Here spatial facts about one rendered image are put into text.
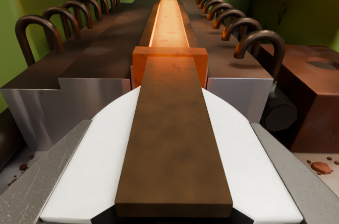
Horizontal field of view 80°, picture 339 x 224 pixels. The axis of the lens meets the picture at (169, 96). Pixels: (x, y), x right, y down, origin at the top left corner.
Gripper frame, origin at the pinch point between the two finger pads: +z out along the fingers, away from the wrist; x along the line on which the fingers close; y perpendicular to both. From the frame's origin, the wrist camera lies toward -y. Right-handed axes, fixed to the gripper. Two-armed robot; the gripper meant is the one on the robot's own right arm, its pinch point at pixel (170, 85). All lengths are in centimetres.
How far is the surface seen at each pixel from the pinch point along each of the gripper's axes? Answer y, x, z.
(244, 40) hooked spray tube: -1.2, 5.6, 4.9
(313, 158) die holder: 8.5, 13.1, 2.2
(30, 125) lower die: 5.5, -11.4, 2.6
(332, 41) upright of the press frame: 2.4, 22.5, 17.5
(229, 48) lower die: 0.8, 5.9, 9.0
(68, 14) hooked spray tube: -1.2, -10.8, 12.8
